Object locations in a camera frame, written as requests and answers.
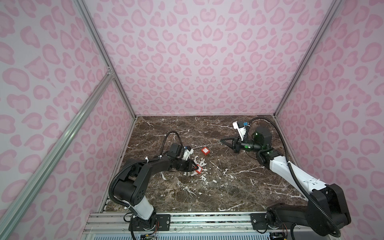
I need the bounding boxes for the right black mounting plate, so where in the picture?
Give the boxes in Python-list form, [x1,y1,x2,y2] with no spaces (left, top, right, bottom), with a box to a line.
[250,212,268,232]

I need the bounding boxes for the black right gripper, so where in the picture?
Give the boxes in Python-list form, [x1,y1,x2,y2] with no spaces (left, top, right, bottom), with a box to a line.
[221,134,263,155]

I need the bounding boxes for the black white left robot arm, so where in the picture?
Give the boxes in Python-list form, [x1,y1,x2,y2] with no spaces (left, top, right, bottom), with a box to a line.
[108,144,199,221]

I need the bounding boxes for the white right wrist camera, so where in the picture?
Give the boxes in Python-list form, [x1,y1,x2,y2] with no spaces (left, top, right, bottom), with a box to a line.
[233,121,249,141]

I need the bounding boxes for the black mounting plate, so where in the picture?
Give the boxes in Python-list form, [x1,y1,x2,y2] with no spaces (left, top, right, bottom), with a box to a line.
[250,212,268,232]
[129,213,171,232]

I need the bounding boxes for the diagonal aluminium frame bar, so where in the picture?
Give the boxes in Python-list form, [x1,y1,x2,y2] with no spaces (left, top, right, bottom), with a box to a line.
[1,74,114,240]

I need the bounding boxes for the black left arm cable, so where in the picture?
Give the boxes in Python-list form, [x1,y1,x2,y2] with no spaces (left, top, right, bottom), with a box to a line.
[108,130,184,209]

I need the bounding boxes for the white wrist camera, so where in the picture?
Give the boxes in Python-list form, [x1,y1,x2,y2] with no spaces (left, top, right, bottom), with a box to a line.
[182,146,194,161]
[233,121,249,141]

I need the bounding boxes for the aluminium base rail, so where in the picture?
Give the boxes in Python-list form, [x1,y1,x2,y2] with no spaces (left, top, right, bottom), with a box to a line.
[80,210,346,240]

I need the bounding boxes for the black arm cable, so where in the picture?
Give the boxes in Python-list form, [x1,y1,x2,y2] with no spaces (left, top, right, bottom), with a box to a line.
[108,130,184,209]
[248,116,342,238]

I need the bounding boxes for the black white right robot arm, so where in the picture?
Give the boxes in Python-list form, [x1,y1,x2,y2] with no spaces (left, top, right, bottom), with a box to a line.
[220,125,351,238]

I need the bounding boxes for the red padlock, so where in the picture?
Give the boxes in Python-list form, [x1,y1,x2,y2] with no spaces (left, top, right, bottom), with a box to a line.
[195,165,203,174]
[201,147,211,156]

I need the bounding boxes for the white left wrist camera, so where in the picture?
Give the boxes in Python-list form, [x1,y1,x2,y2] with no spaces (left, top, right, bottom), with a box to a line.
[182,146,194,161]

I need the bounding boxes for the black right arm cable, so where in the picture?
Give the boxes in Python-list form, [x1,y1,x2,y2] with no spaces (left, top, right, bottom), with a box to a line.
[248,116,342,238]

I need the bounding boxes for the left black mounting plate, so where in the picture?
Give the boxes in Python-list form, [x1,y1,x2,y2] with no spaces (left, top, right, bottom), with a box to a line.
[129,213,171,232]

